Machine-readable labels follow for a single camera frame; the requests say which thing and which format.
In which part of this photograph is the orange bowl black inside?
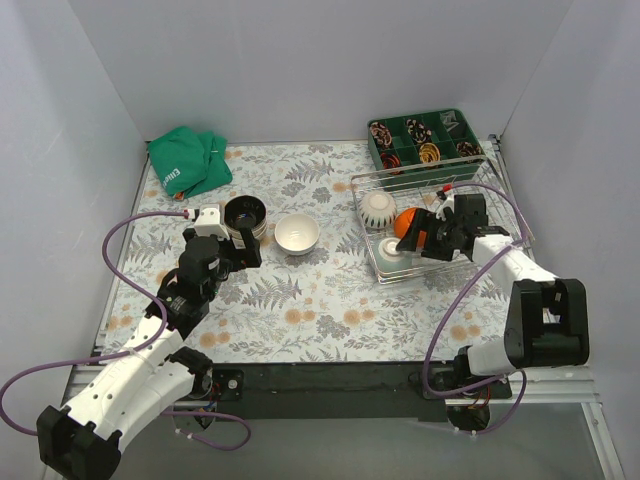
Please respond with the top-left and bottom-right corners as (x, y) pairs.
(394, 207), (427, 248)

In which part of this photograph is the beige floral bowl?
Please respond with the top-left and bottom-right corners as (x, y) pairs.
(226, 220), (268, 248)

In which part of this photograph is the white bowl blue leaf pattern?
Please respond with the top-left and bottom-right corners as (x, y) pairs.
(358, 190), (397, 230)

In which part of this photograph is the pale green ribbed bowl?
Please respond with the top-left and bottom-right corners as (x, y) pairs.
(374, 237), (412, 274)

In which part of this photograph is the grey white gradient bowl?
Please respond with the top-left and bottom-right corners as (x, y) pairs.
(274, 213), (320, 256)

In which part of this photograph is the black glossy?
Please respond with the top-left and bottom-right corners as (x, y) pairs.
(224, 195), (267, 230)

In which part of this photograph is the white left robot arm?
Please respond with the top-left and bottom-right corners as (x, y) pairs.
(36, 228), (261, 479)

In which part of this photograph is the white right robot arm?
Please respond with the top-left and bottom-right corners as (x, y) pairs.
(396, 190), (590, 398)

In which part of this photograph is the green compartment organizer tray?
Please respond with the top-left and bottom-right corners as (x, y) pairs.
(367, 109), (486, 190)

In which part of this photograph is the floral patterned table mat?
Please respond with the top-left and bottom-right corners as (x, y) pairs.
(102, 142), (564, 364)

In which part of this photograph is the dark patterned scrunchie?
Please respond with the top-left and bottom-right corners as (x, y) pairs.
(456, 141), (484, 162)

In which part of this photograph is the black white scrunchie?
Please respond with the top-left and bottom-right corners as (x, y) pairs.
(405, 118), (432, 145)

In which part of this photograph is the pink black scrunchie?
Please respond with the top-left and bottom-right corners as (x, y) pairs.
(369, 121), (393, 150)

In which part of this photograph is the green folded cloth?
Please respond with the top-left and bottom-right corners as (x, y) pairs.
(147, 126), (233, 200)

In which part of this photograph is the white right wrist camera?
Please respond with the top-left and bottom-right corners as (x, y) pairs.
(436, 184), (455, 221)

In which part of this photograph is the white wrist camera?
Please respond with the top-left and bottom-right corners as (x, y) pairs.
(184, 203), (230, 240)
(436, 184), (455, 221)

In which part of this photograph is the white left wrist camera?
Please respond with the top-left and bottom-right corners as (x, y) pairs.
(184, 203), (230, 240)

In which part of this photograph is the metal wire dish rack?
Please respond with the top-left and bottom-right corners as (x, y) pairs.
(351, 157), (532, 284)

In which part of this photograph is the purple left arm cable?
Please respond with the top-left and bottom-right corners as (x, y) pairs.
(0, 209), (252, 451)

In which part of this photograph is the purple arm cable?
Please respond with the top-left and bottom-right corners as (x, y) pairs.
(422, 182), (532, 434)
(0, 209), (252, 451)

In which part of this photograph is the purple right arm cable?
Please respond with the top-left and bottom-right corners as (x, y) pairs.
(422, 182), (532, 434)

